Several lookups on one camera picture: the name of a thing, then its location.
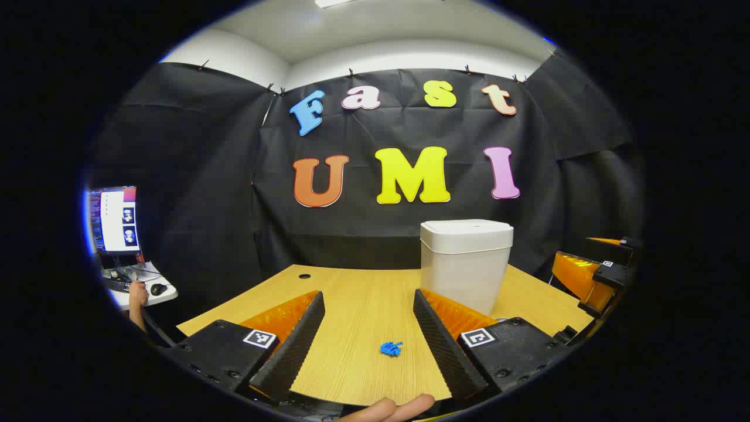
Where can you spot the black backdrop cloth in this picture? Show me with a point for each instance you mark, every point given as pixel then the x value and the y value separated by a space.
pixel 205 176

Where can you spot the computer monitor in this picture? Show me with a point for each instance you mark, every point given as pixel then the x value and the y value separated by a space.
pixel 114 220

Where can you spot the wooden desktop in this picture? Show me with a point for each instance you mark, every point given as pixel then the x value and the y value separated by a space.
pixel 363 310

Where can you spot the black computer mouse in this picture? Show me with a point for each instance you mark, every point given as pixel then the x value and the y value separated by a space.
pixel 159 289

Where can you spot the white desktop garbage bin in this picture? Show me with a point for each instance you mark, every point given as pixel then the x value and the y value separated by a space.
pixel 466 264

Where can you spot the white side desk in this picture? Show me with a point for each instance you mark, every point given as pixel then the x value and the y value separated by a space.
pixel 158 299

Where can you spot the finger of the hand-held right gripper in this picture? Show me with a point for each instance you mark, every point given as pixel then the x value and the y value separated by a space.
pixel 612 274
pixel 630 242

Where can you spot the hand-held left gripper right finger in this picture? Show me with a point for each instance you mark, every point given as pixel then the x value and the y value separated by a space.
pixel 445 351

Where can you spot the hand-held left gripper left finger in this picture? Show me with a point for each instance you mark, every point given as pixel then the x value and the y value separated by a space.
pixel 293 351

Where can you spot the blue paper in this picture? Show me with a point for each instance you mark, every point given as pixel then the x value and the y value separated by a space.
pixel 391 349

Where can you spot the ceiling light panel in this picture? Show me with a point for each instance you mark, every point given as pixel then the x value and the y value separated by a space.
pixel 334 2

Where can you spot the black keyboard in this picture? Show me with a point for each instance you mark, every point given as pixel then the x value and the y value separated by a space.
pixel 117 285

